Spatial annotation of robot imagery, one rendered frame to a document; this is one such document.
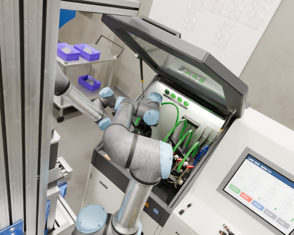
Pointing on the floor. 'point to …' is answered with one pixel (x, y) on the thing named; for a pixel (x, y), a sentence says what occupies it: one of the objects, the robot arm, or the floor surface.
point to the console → (274, 150)
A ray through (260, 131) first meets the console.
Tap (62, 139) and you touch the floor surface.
